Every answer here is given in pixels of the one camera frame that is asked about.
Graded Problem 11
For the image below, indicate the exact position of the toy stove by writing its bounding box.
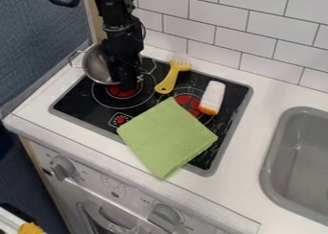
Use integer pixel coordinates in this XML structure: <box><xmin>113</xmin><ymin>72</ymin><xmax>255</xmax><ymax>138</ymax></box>
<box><xmin>47</xmin><ymin>57</ymin><xmax>255</xmax><ymax>177</ymax></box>

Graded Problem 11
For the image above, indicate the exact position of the toy sink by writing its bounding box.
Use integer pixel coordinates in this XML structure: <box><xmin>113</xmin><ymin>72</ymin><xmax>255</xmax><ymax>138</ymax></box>
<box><xmin>258</xmin><ymin>105</ymin><xmax>328</xmax><ymax>228</ymax></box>

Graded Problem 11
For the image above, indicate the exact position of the green cloth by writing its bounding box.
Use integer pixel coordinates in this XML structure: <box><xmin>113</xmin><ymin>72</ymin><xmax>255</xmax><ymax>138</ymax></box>
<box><xmin>115</xmin><ymin>96</ymin><xmax>221</xmax><ymax>180</ymax></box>

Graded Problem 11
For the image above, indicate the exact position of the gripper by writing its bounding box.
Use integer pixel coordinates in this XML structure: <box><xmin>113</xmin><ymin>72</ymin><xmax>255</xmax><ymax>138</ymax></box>
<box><xmin>101</xmin><ymin>16</ymin><xmax>147</xmax><ymax>93</ymax></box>

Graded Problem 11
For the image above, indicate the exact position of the white and orange toy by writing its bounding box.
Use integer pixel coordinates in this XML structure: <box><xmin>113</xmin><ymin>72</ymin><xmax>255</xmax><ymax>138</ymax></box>
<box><xmin>197</xmin><ymin>80</ymin><xmax>227</xmax><ymax>117</ymax></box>

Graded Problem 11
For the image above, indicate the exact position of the yellow brush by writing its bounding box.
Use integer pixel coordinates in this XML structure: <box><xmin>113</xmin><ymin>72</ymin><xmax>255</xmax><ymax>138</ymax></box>
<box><xmin>153</xmin><ymin>52</ymin><xmax>194</xmax><ymax>95</ymax></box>

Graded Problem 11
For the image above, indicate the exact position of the silver pot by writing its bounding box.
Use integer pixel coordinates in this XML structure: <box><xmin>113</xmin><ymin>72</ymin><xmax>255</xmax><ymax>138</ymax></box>
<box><xmin>67</xmin><ymin>41</ymin><xmax>122</xmax><ymax>86</ymax></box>

